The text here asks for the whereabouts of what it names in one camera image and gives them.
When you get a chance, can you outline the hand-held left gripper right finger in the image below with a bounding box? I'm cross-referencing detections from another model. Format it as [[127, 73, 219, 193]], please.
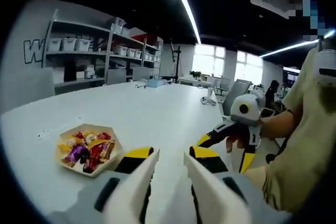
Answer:
[[188, 145, 292, 224]]

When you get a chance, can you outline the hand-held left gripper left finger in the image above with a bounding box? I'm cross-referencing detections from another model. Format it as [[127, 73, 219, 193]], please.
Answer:
[[49, 145, 161, 224]]

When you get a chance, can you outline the dark red food packet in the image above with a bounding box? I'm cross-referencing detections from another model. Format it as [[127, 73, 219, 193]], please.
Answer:
[[82, 145, 104, 174]]

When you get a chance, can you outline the cream hexagonal container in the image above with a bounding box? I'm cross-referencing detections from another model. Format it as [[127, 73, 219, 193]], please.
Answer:
[[54, 123, 124, 178]]

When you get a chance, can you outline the grey tilted panel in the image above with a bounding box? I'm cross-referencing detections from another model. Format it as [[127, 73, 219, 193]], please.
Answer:
[[223, 78, 253, 109]]

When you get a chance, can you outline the white office chair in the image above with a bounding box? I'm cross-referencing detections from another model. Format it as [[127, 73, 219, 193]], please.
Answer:
[[216, 77, 232, 103]]

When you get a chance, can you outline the bright window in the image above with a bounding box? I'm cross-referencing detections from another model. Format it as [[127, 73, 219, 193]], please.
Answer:
[[235, 50, 263, 86], [193, 44, 226, 79]]

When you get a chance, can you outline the person's beige shirt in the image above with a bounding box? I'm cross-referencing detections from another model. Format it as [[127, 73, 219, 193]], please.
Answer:
[[244, 40, 336, 214]]

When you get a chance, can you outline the ceiling light strip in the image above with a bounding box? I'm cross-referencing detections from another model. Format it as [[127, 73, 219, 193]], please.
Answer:
[[166, 0, 202, 45], [259, 39, 320, 58]]

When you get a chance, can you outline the light blue mask pack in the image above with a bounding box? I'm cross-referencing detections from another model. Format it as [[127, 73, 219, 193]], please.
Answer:
[[146, 79, 165, 88]]

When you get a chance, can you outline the black tripod stand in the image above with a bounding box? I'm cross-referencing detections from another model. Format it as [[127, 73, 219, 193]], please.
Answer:
[[170, 39, 183, 83]]

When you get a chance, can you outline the white chest-worn device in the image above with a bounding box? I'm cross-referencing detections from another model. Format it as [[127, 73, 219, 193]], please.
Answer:
[[314, 39, 336, 88]]

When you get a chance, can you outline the red box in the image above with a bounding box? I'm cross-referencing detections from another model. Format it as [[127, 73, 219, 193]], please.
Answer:
[[131, 34, 153, 44]]

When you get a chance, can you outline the black bag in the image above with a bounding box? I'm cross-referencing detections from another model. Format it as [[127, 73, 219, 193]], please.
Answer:
[[64, 60, 77, 82]]

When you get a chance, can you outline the grey metal shelving rack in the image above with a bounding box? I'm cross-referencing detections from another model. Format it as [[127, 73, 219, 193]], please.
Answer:
[[41, 8, 163, 88]]

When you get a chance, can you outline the row of white storage bins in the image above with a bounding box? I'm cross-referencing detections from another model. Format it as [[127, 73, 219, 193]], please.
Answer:
[[48, 18, 161, 63]]

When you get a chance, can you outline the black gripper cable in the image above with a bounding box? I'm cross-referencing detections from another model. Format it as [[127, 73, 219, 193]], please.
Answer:
[[265, 136, 288, 164]]

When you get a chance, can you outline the outlined letter wall sign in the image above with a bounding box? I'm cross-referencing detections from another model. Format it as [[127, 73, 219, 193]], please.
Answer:
[[23, 39, 45, 65]]

